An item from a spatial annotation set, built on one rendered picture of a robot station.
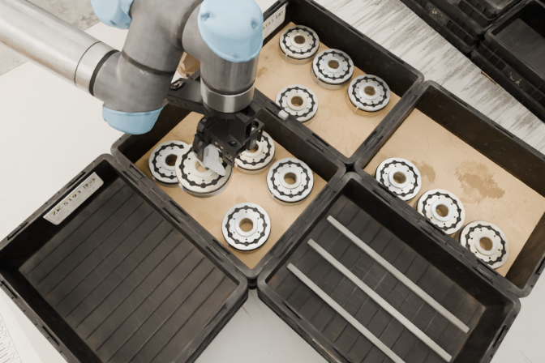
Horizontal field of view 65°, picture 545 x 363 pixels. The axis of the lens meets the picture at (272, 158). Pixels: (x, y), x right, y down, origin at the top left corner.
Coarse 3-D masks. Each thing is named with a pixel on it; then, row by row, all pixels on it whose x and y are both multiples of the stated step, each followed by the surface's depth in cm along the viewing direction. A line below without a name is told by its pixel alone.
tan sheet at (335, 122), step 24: (288, 24) 114; (264, 48) 110; (264, 72) 107; (288, 72) 107; (360, 72) 108; (336, 96) 105; (336, 120) 102; (360, 120) 103; (336, 144) 100; (360, 144) 100
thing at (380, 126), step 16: (304, 0) 104; (336, 16) 102; (352, 32) 101; (384, 48) 99; (400, 64) 98; (416, 80) 96; (304, 128) 90; (320, 144) 89; (368, 144) 89; (352, 160) 87
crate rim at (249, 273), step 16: (256, 96) 93; (272, 112) 91; (288, 128) 90; (112, 144) 87; (128, 160) 85; (336, 160) 87; (144, 176) 84; (336, 176) 86; (160, 192) 83; (320, 192) 84; (176, 208) 82; (192, 224) 81; (208, 240) 80; (288, 240) 81; (224, 256) 79; (272, 256) 79; (256, 272) 78
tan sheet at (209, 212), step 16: (192, 112) 102; (176, 128) 100; (192, 128) 100; (144, 160) 96; (240, 176) 96; (256, 176) 96; (176, 192) 94; (224, 192) 94; (240, 192) 94; (256, 192) 94; (192, 208) 92; (208, 208) 92; (224, 208) 93; (272, 208) 93; (288, 208) 93; (304, 208) 93; (208, 224) 91; (272, 224) 92; (288, 224) 92; (224, 240) 90; (272, 240) 90; (240, 256) 89; (256, 256) 89
